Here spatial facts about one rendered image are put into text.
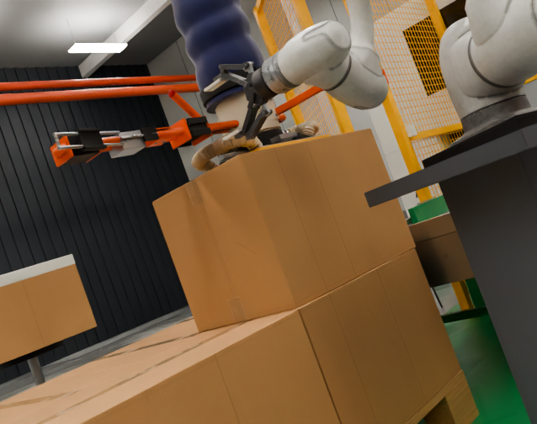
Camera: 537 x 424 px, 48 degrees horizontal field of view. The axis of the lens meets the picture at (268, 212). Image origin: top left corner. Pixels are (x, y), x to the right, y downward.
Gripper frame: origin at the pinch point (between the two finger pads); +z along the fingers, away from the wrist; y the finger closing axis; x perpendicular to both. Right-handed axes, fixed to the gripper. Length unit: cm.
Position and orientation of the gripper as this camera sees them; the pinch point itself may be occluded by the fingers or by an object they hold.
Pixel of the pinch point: (220, 113)
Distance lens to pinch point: 159.4
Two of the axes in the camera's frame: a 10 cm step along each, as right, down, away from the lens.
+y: 3.5, 9.3, -0.5
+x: 6.5, -2.1, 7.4
